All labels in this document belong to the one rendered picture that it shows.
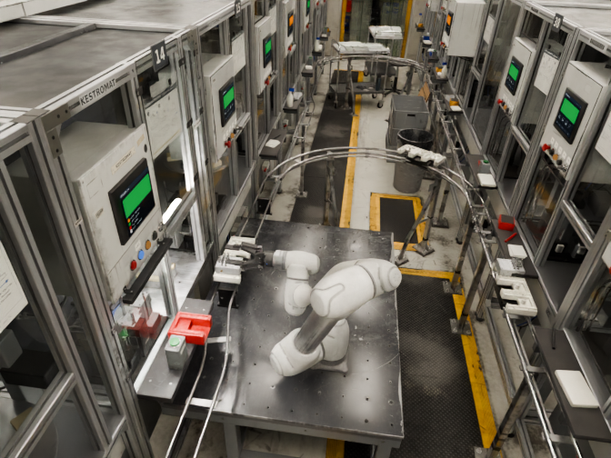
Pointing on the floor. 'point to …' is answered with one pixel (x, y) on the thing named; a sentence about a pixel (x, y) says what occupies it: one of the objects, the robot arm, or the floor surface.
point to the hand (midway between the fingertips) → (231, 254)
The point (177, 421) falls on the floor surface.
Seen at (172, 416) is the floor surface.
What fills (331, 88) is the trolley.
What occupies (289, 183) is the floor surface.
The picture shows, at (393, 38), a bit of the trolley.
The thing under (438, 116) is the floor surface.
